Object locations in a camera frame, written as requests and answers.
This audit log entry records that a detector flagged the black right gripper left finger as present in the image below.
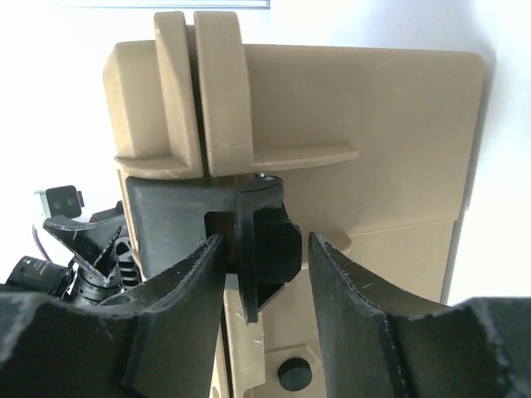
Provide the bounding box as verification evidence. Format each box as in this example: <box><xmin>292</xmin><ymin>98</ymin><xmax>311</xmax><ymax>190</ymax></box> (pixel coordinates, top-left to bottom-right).
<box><xmin>1</xmin><ymin>235</ymin><xmax>227</xmax><ymax>397</ymax></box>

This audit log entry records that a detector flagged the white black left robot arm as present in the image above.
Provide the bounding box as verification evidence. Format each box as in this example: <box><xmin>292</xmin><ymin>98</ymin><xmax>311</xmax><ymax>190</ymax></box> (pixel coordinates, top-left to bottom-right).
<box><xmin>3</xmin><ymin>201</ymin><xmax>142</xmax><ymax>306</ymax></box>

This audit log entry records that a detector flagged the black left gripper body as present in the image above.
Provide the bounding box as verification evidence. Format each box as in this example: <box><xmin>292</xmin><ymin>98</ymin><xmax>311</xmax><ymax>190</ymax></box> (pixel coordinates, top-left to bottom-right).
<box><xmin>69</xmin><ymin>201</ymin><xmax>142</xmax><ymax>305</ymax></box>

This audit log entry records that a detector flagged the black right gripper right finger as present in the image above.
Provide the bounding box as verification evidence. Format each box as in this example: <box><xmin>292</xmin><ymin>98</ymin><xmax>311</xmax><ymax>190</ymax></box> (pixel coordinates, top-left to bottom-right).
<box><xmin>308</xmin><ymin>233</ymin><xmax>530</xmax><ymax>397</ymax></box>

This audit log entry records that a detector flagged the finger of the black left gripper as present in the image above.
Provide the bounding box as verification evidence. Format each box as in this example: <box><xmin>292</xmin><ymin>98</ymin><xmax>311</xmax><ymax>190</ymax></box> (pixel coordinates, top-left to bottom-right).
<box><xmin>42</xmin><ymin>216</ymin><xmax>124</xmax><ymax>286</ymax></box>

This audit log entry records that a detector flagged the tan plastic tool box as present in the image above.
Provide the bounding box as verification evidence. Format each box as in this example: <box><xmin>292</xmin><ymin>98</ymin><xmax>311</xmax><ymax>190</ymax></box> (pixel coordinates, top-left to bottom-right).
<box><xmin>103</xmin><ymin>12</ymin><xmax>485</xmax><ymax>397</ymax></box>

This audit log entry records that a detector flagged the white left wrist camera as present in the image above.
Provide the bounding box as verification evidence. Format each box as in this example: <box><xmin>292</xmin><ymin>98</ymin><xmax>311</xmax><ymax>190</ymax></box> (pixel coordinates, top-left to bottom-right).
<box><xmin>34</xmin><ymin>185</ymin><xmax>85</xmax><ymax>219</ymax></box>

